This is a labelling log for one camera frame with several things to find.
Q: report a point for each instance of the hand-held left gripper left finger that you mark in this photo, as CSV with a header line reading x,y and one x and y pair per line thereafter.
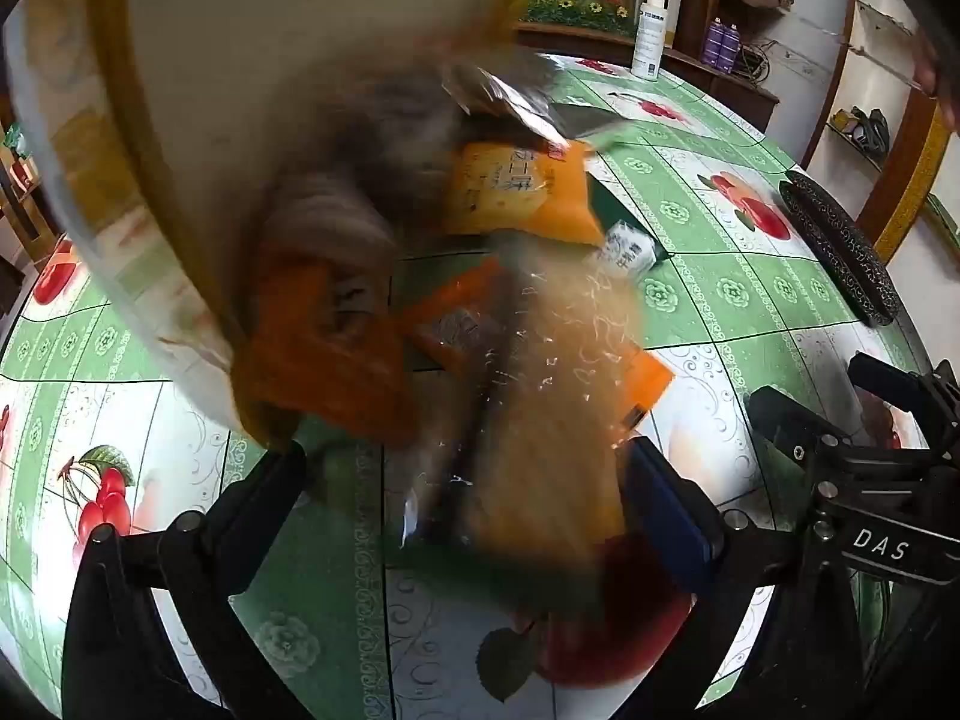
x,y
255,495

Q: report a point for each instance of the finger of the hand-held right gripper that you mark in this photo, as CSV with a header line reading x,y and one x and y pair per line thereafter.
x,y
795,420
892,386

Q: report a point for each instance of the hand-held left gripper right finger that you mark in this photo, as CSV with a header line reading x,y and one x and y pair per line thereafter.
x,y
667,510

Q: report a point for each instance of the cracker packet with green ends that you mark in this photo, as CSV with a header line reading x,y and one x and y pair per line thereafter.
x,y
547,435

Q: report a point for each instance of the small white printed candy packet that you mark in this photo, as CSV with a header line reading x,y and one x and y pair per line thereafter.
x,y
622,251

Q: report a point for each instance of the grey snack packet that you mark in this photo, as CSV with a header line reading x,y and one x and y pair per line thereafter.
x,y
330,225

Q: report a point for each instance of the yellow-orange snack packet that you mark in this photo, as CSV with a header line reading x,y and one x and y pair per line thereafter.
x,y
510,195

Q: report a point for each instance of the clear bag of dark snack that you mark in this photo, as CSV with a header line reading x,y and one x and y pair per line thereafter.
x,y
517,94

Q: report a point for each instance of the white box with yellow tape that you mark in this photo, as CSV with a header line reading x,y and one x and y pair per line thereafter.
x,y
262,52

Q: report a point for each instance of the green fruit-print tablecloth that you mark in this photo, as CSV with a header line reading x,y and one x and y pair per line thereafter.
x,y
720,292

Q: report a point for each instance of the black patterned case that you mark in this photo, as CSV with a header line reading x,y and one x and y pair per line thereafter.
x,y
840,247

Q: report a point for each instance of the dark items on shelf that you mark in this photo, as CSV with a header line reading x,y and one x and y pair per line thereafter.
x,y
866,127

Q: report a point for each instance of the two purple bottles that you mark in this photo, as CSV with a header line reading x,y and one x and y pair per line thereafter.
x,y
731,49

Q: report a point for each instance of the white spray bottle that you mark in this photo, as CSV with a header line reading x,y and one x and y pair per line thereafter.
x,y
649,37

